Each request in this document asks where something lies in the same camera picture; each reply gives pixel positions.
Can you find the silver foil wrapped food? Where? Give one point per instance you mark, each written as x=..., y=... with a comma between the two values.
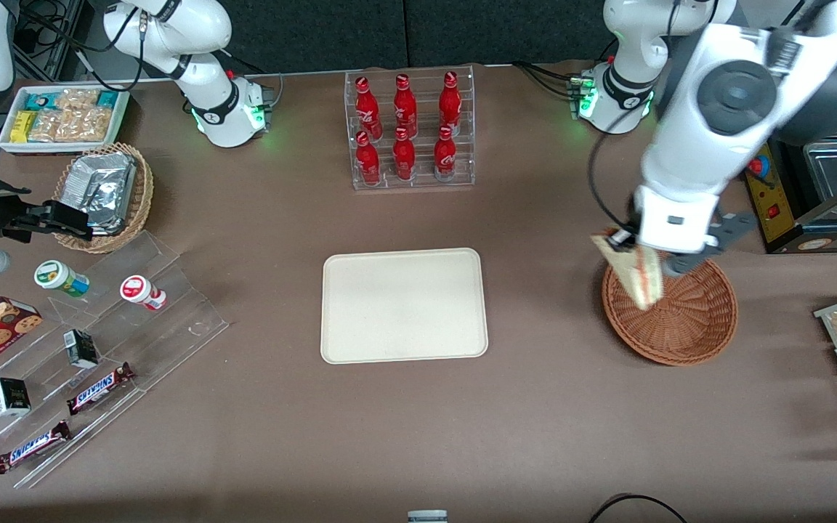
x=99, y=189

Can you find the cream plastic tray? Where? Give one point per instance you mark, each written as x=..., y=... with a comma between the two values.
x=389, y=305

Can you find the small black white carton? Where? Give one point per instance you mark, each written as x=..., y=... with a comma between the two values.
x=81, y=349
x=10, y=396

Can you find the triangular packaged sandwich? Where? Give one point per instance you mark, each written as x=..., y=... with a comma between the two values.
x=640, y=283

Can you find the yellow snack pack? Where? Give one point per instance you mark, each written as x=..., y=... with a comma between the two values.
x=22, y=127

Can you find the clear acrylic bottle rack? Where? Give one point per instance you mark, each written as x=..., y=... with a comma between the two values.
x=423, y=178

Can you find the white rectangular snack bin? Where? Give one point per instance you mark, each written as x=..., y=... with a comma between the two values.
x=55, y=147

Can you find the clear bag of crackers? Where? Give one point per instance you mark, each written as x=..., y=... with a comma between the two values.
x=46, y=127
x=86, y=125
x=75, y=99

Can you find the clear acrylic stepped display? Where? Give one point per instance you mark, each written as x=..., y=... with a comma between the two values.
x=171, y=319

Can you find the light tan wicker basket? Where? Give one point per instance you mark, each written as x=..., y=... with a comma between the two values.
x=139, y=211

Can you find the small grey device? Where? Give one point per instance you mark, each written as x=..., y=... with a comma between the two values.
x=427, y=517

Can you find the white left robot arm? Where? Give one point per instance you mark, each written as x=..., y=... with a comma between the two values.
x=738, y=94

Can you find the red lid yogurt cup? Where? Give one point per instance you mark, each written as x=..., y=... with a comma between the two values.
x=139, y=290

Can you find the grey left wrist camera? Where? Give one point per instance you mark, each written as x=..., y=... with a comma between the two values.
x=687, y=263

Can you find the black food warmer appliance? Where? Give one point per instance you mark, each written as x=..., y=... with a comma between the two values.
x=771, y=211

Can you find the brown Snickers bar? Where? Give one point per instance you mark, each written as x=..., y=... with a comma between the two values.
x=99, y=388
x=32, y=447

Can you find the brown round wicker basket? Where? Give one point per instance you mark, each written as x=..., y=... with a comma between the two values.
x=680, y=327

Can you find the green lid yogurt cup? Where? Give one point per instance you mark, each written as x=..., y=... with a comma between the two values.
x=59, y=277

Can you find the teal snack pack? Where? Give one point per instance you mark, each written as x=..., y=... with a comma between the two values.
x=38, y=102
x=107, y=99

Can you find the red cola bottle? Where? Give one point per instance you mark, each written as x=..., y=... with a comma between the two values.
x=445, y=158
x=405, y=109
x=368, y=109
x=404, y=160
x=450, y=105
x=368, y=163

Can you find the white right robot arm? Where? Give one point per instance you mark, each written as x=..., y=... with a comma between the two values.
x=208, y=109

